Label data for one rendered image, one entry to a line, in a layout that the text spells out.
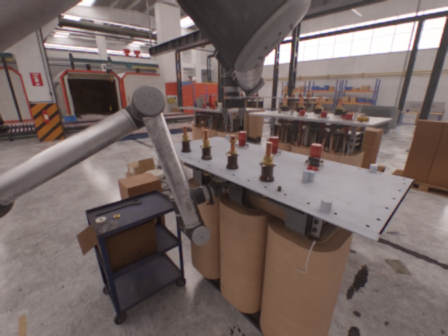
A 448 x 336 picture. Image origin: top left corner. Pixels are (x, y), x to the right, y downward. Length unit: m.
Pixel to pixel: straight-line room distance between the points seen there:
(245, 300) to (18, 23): 1.83
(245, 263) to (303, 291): 0.45
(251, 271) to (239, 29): 1.53
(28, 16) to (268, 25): 0.31
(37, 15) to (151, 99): 0.73
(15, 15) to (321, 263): 1.28
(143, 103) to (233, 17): 0.80
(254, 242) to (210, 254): 0.60
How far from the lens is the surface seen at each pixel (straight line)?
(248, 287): 1.79
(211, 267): 2.10
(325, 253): 1.23
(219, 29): 0.35
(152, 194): 2.22
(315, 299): 1.43
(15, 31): 0.42
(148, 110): 1.08
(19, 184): 1.33
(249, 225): 1.44
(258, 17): 0.32
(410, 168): 5.75
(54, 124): 11.24
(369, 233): 0.90
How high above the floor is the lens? 1.81
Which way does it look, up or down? 19 degrees down
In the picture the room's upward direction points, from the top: straight up
